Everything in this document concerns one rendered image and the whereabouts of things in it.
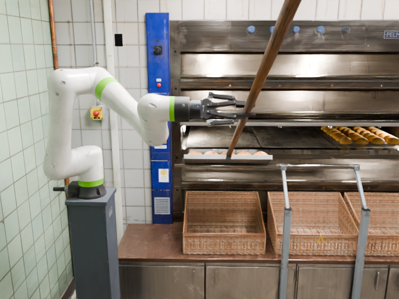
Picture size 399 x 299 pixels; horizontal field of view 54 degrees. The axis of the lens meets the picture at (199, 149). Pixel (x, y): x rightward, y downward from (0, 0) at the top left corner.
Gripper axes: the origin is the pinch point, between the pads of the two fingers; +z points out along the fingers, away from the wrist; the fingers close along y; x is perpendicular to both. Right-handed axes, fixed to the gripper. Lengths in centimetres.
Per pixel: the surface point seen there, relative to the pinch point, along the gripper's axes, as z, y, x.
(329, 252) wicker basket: 69, 59, -129
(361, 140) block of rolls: 108, -24, -160
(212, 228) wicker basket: -7, 45, -163
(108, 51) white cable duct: -83, -76, -118
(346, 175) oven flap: 93, 4, -156
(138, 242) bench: -60, 56, -145
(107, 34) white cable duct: -84, -86, -113
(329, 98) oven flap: 75, -49, -133
